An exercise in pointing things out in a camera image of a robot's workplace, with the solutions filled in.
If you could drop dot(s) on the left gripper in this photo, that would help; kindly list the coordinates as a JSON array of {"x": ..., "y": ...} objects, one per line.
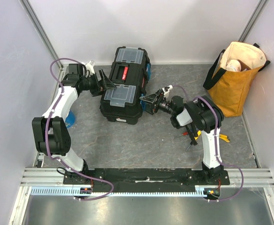
[{"x": 100, "y": 89}]

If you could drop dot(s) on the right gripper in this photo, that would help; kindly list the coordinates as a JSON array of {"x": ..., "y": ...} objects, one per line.
[{"x": 155, "y": 103}]

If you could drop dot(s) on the black plastic toolbox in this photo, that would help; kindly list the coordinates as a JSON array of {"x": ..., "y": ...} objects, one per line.
[{"x": 130, "y": 73}]

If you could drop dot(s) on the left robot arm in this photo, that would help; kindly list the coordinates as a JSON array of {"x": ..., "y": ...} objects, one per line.
[{"x": 50, "y": 132}]

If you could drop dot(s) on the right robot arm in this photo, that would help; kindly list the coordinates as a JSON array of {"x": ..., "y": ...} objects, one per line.
[{"x": 199, "y": 115}]

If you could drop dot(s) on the blue tape roll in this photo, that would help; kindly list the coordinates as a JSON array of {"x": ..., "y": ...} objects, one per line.
[{"x": 70, "y": 119}]

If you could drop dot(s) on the yellow blue screwdriver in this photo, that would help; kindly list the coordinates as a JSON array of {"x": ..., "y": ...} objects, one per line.
[{"x": 198, "y": 133}]

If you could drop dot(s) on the yellow canvas tote bag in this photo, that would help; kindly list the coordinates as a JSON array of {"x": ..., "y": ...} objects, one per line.
[{"x": 229, "y": 79}]

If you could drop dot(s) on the yellow utility knife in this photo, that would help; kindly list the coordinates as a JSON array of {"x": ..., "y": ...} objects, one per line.
[{"x": 224, "y": 137}]

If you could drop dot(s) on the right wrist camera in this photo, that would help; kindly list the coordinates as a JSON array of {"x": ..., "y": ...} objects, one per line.
[{"x": 166, "y": 90}]

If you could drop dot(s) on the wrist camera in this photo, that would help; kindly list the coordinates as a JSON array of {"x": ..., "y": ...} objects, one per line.
[
  {"x": 166, "y": 90},
  {"x": 89, "y": 67}
]

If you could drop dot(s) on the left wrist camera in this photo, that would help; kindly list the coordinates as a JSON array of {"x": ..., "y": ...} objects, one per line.
[{"x": 89, "y": 67}]

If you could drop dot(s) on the red handled screwdriver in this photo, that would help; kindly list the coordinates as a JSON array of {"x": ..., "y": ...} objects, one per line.
[{"x": 183, "y": 134}]

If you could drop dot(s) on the blue cable duct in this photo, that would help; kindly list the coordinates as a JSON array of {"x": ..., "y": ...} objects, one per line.
[{"x": 85, "y": 192}]

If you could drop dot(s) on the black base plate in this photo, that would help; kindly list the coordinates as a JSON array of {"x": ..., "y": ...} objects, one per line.
[{"x": 147, "y": 179}]

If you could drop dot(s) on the aluminium frame rail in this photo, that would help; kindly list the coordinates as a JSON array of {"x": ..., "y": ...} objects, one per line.
[{"x": 252, "y": 177}]

